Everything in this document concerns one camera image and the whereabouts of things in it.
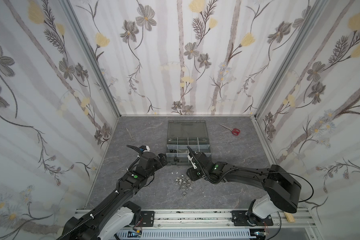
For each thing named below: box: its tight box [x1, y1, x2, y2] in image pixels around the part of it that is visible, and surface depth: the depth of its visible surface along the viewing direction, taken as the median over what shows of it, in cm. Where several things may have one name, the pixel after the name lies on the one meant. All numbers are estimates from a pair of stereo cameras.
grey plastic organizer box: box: [166, 120, 212, 166], surface depth 104 cm
